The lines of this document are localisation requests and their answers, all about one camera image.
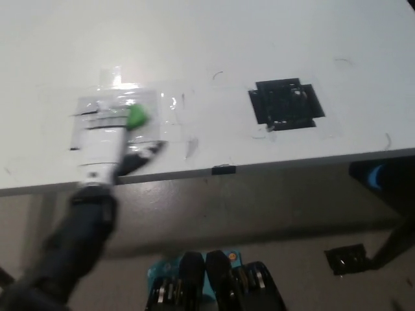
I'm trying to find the black floor tape marker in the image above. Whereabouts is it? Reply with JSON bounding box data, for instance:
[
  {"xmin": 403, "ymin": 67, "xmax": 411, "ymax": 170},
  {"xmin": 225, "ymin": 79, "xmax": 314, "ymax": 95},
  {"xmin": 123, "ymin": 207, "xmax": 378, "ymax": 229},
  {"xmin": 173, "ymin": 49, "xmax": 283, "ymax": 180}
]
[{"xmin": 324, "ymin": 244, "xmax": 370, "ymax": 276}]

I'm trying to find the black object with blue mark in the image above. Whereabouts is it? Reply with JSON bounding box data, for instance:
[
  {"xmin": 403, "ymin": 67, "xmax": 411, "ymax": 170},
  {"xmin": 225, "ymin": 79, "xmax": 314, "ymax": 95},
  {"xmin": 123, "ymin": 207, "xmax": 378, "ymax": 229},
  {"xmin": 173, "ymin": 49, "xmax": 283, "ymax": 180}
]
[{"xmin": 348, "ymin": 159, "xmax": 415, "ymax": 212}]

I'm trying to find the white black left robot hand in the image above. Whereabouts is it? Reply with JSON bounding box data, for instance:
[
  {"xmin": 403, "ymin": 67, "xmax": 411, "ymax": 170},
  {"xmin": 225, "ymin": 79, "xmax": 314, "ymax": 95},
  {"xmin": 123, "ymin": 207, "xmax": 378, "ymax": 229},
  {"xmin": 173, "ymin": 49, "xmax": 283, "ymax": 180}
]
[{"xmin": 69, "ymin": 96, "xmax": 168, "ymax": 189}]

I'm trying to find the black tape square patch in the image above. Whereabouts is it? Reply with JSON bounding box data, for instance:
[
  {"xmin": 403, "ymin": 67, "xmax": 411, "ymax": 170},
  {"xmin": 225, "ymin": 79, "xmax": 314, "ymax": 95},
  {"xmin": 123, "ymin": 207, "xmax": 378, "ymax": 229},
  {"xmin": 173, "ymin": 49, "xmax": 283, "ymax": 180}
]
[{"xmin": 248, "ymin": 77, "xmax": 326, "ymax": 132}]

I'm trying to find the green foam whiteboard eraser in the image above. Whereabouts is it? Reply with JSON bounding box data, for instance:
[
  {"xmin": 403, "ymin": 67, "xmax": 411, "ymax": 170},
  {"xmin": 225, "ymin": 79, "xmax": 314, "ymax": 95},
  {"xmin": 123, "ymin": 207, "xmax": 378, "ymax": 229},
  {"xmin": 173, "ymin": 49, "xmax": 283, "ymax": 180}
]
[{"xmin": 125, "ymin": 104, "xmax": 152, "ymax": 131}]

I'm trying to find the teal router box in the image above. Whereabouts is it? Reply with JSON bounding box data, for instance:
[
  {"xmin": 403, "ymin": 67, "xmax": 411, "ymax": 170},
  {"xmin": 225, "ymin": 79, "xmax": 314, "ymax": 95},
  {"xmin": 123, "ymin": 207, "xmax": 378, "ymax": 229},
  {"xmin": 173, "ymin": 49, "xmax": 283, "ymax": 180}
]
[{"xmin": 147, "ymin": 249, "xmax": 243, "ymax": 297}]

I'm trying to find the clear plastic tape sheet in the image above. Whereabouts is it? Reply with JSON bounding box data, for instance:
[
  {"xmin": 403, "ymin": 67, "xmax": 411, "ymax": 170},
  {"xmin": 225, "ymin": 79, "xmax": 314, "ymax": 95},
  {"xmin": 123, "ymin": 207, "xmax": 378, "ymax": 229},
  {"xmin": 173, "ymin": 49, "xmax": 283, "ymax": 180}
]
[{"xmin": 77, "ymin": 87, "xmax": 180, "ymax": 144}]

